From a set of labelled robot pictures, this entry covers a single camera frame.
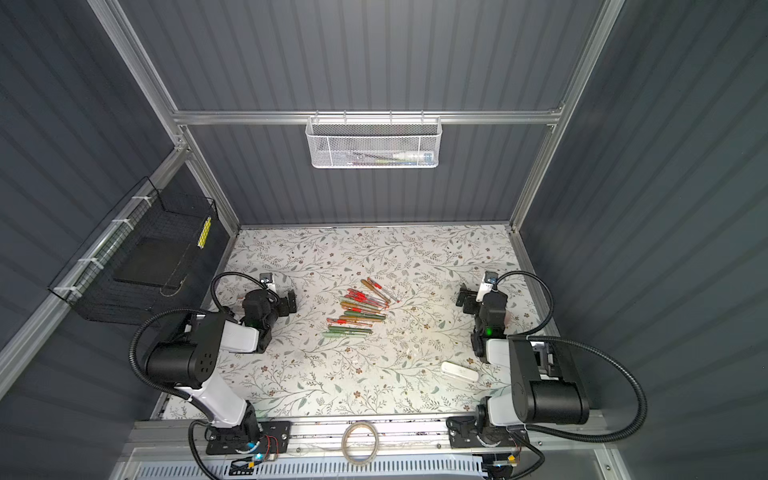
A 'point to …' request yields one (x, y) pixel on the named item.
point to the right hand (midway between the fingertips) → (485, 287)
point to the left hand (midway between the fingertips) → (280, 292)
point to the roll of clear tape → (376, 439)
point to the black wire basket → (158, 254)
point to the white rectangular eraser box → (459, 371)
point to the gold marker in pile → (360, 305)
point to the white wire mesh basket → (374, 142)
